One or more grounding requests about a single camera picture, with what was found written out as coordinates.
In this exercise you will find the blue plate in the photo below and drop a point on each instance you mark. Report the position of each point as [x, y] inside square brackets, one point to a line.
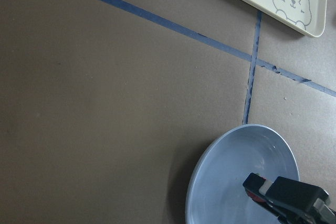
[215, 192]

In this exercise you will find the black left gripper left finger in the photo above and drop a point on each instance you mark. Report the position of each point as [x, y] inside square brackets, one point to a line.
[286, 193]

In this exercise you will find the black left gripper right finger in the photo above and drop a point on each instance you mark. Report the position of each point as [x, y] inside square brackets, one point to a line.
[284, 215]

